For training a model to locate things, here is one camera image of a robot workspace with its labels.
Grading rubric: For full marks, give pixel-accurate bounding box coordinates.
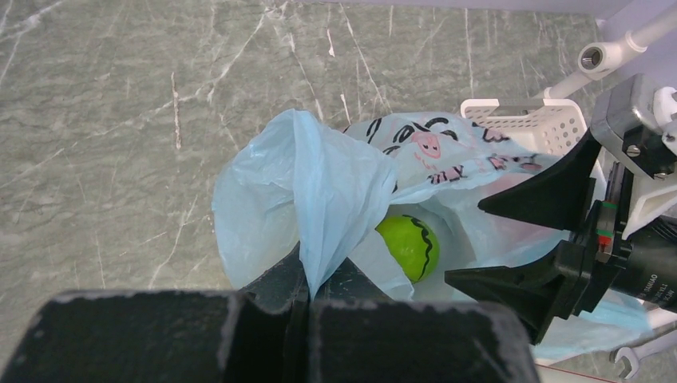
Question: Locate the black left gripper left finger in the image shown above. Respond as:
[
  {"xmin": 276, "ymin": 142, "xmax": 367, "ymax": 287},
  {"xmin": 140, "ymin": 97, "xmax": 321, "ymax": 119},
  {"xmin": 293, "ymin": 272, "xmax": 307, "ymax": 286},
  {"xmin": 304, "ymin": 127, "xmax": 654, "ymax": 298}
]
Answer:
[{"xmin": 1, "ymin": 250, "xmax": 305, "ymax": 382}]

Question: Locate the white perforated plastic basket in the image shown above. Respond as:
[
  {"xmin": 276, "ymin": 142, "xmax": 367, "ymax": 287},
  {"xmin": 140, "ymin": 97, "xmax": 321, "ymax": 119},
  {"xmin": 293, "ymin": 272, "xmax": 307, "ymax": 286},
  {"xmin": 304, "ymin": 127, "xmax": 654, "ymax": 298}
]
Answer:
[{"xmin": 460, "ymin": 99, "xmax": 587, "ymax": 157}]

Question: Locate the green fake melon ball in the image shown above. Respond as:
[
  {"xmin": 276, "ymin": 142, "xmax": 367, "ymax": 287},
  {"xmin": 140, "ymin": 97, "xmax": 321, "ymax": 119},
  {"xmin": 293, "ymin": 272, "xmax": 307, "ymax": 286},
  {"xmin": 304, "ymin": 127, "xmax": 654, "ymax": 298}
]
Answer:
[{"xmin": 376, "ymin": 215, "xmax": 441, "ymax": 283}]

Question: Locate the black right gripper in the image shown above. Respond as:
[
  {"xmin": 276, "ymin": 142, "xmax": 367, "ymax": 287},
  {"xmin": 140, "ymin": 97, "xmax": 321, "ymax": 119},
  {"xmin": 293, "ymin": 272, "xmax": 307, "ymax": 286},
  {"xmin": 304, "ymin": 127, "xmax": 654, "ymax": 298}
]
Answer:
[{"xmin": 445, "ymin": 132, "xmax": 633, "ymax": 345}]

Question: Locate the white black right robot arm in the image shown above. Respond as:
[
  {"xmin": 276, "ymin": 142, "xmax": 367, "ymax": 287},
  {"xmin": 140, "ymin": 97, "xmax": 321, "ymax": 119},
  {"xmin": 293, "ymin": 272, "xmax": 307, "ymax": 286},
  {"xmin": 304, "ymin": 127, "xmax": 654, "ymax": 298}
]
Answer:
[{"xmin": 445, "ymin": 133, "xmax": 676, "ymax": 344}]

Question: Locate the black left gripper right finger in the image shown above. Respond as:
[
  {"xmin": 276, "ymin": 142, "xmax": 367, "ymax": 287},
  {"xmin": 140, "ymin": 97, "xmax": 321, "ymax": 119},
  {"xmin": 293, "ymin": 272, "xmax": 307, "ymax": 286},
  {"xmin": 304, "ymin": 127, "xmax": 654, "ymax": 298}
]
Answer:
[{"xmin": 307, "ymin": 256, "xmax": 540, "ymax": 383}]

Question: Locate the silver open-end wrench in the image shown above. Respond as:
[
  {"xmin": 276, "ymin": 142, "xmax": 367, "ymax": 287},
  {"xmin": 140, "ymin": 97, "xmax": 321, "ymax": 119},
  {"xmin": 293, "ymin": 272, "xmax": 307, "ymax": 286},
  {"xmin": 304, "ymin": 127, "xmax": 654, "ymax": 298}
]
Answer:
[{"xmin": 610, "ymin": 330, "xmax": 676, "ymax": 380}]

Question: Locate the blue printed plastic bag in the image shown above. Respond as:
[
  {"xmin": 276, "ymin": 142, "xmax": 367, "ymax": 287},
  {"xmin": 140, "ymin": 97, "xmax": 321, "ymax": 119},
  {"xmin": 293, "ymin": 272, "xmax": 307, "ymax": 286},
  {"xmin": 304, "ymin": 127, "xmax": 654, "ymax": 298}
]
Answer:
[{"xmin": 211, "ymin": 108, "xmax": 654, "ymax": 363}]

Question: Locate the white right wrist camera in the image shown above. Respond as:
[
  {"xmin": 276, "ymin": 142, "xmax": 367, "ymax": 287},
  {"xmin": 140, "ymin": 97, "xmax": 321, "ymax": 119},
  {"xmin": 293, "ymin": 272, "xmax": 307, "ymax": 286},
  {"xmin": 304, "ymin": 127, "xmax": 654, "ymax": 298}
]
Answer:
[{"xmin": 588, "ymin": 73, "xmax": 676, "ymax": 239}]

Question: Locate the white pvc pipe rack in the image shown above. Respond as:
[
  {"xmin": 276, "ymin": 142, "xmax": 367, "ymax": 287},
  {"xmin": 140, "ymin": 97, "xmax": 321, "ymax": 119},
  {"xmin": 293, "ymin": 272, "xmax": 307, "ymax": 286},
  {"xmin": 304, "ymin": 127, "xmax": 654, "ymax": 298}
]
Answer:
[{"xmin": 535, "ymin": 3, "xmax": 676, "ymax": 99}]

